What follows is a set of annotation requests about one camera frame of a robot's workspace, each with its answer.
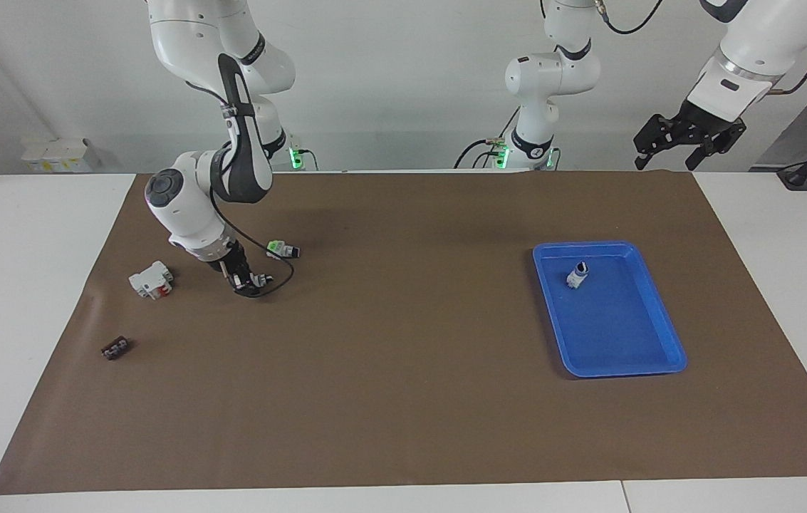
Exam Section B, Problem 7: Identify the blue plastic tray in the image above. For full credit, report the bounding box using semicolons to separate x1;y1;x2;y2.
533;241;688;378

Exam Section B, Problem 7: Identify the black left base cable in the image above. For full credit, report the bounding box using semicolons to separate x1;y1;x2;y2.
454;138;511;170

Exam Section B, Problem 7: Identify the white cardboard box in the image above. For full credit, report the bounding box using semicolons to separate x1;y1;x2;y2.
21;138;92;174

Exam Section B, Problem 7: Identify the white red circuit breaker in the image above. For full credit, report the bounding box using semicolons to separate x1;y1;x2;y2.
128;261;175;301

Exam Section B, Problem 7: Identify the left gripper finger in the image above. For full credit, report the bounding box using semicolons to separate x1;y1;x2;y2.
684;138;736;172
633;113;681;171

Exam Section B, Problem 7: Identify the brown paper mat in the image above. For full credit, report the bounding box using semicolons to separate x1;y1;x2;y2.
0;171;807;496

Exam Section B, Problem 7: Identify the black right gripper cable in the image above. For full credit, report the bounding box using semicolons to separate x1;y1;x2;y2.
186;80;296;299

